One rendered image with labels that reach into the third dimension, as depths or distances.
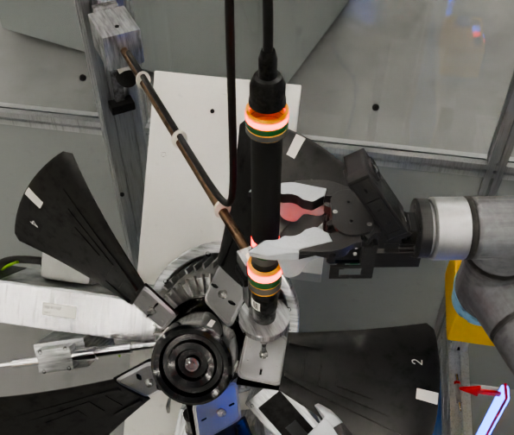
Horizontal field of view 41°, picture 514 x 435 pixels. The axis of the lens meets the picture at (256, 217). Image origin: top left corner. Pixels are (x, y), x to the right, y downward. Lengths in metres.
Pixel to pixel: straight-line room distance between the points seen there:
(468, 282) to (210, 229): 0.51
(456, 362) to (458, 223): 0.70
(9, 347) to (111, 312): 1.44
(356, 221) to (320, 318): 1.39
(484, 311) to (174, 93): 0.65
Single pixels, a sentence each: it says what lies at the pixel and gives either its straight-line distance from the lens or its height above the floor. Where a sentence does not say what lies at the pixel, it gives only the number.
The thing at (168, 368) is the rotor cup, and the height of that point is 1.22.
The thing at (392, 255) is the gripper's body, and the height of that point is 1.44.
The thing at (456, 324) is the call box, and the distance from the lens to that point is 1.30.
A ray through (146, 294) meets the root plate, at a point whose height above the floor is 1.26.
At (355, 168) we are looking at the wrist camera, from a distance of 0.73.
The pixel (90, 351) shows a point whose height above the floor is 1.10.
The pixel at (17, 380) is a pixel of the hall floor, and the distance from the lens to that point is 2.52.
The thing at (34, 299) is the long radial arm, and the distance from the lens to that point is 1.23.
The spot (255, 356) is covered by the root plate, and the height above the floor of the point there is 1.19.
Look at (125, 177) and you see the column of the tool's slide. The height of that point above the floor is 0.96.
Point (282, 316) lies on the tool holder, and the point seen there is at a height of 1.29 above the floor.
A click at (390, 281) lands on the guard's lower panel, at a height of 0.52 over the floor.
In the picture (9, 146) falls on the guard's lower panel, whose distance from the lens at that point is 1.93.
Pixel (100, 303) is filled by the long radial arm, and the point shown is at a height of 1.13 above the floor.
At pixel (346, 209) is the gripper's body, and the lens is 0.80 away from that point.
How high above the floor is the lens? 2.07
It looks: 47 degrees down
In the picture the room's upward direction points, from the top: straight up
